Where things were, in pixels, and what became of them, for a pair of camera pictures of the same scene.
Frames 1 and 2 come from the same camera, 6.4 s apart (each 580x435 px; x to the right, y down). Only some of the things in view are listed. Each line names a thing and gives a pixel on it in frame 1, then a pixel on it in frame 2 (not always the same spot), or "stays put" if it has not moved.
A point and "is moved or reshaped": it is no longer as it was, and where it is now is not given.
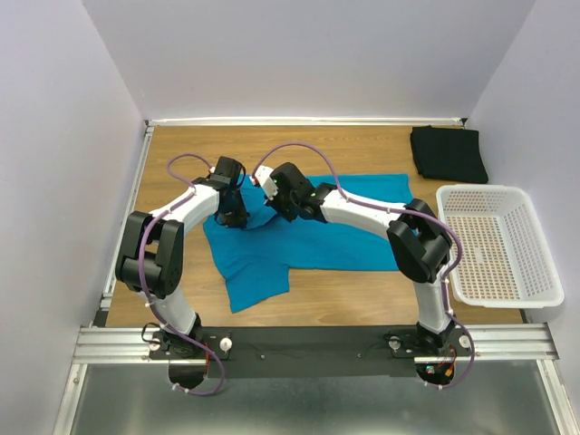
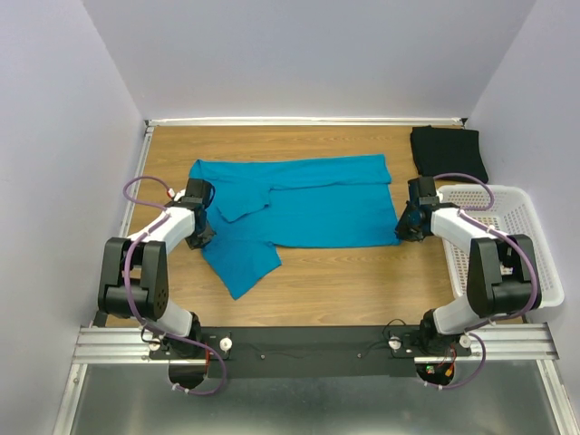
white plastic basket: (506, 259) stays put
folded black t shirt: (449, 154) stays put
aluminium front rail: (130, 346) stays put
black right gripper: (272, 204) to (401, 232)
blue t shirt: (254, 263) is moved or reshaped
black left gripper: (240, 219) to (197, 242)
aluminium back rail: (278, 121) stays put
